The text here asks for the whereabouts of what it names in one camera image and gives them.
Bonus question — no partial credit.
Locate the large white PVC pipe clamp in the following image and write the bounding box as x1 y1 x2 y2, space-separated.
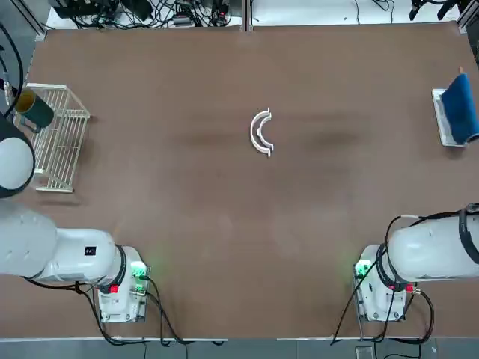
249 107 276 159

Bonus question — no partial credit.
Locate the small white PVC pipe clamp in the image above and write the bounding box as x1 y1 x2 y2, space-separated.
255 114 275 149

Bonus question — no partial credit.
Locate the green circuit board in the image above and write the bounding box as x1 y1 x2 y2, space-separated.
130 261 151 291

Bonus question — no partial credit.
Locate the dark green cylindrical cup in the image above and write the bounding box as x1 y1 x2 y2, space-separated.
13 87 56 132

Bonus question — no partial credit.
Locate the black equipment box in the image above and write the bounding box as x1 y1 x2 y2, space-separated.
55 0 121 19

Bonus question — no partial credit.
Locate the blue rolled cloth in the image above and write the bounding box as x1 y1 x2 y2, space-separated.
440 73 479 146

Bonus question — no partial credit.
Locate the black base cable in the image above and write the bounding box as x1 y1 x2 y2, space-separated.
74 276 188 345
331 276 437 343

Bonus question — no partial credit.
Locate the aluminium frame post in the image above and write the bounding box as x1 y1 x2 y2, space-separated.
242 0 254 34

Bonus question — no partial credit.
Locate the white wire basket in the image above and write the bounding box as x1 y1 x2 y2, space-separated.
13 82 92 194

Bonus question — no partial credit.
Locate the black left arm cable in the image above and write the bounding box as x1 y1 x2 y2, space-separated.
0 22 25 117

